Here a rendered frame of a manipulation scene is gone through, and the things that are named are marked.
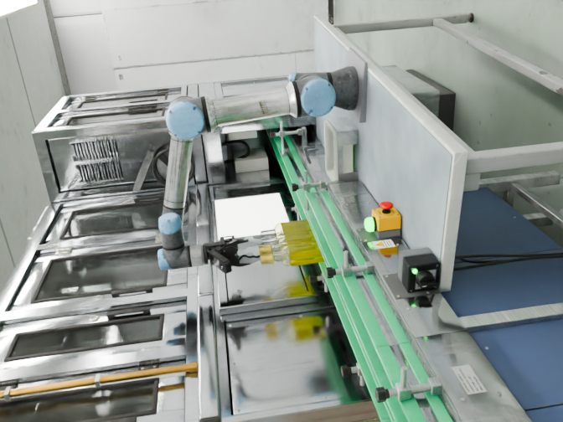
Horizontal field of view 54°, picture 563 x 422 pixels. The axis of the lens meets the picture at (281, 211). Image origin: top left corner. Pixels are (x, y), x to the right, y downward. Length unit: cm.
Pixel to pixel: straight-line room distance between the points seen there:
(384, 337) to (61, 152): 205
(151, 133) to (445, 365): 201
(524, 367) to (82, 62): 540
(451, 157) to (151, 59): 449
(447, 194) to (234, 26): 435
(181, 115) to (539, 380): 119
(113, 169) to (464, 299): 198
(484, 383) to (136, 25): 479
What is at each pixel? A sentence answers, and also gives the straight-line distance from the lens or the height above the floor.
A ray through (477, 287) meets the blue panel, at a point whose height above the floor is 65.
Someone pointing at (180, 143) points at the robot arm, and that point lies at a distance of 193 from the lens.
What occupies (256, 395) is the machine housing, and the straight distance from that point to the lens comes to 163.
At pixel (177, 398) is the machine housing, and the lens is 167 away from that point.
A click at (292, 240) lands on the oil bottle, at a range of 193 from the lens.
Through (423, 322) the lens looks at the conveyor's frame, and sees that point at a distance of 135.
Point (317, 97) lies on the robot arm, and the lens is 178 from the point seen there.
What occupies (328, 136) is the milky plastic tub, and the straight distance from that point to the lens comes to 221.
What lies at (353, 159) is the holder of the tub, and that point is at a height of 77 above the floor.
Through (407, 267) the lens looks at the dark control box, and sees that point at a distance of 141.
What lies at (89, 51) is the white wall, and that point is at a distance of 609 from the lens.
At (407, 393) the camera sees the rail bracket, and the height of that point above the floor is 95.
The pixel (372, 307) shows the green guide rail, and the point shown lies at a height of 93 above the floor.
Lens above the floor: 126
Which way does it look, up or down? 6 degrees down
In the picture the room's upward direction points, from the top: 97 degrees counter-clockwise
